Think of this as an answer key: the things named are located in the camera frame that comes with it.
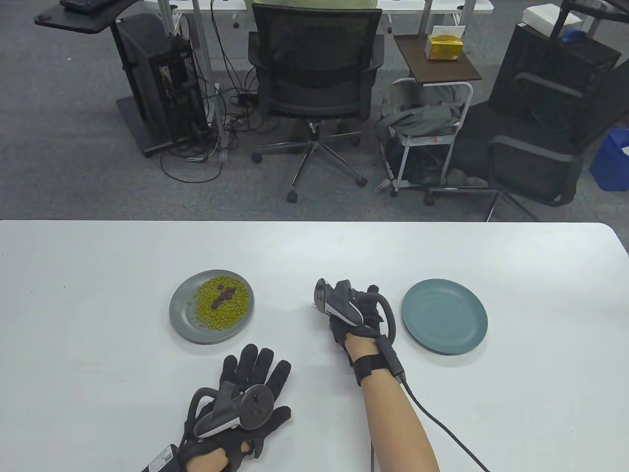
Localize black padded office chair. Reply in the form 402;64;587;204
425;22;629;223

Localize black mesh office chair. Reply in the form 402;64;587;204
247;4;385;203

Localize grey jacket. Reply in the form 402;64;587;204
375;84;462;139

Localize grey plate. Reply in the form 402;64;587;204
169;269;255;345

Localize yellow tissue box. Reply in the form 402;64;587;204
425;25;465;61

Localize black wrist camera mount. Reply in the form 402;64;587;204
352;338;407;386
140;444;180;472

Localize blue plastic bin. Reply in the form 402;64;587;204
590;128;629;192

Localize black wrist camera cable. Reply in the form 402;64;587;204
402;376;491;472

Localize dark red beans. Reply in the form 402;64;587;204
211;282;237;309

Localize person's right forearm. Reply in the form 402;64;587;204
344;337;441;472

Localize person's left forearm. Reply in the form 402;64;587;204
179;453;231;472

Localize black stand base plate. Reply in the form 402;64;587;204
116;95;173;158

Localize tangle of black cables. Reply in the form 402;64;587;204
160;0;276;183

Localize brown side table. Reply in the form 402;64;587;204
394;33;484;83

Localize black keyboard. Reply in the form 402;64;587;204
59;0;114;12

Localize black bag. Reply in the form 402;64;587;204
386;137;450;186

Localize black stand desk top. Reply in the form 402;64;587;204
33;0;143;34

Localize person's left hand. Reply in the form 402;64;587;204
179;343;293;465

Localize pile of green beans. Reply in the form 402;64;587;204
193;276;250;331

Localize black computer tower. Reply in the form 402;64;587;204
117;14;209;148

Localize grey white tracker controller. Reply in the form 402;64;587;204
313;277;399;345
184;381;276;440

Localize black desk frame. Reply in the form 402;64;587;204
548;0;629;40

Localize person's right hand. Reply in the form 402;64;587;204
328;284;386;367

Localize white box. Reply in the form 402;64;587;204
522;4;583;31

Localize teal plate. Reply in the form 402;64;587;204
401;278;489;355

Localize white desk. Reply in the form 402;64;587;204
157;0;494;163

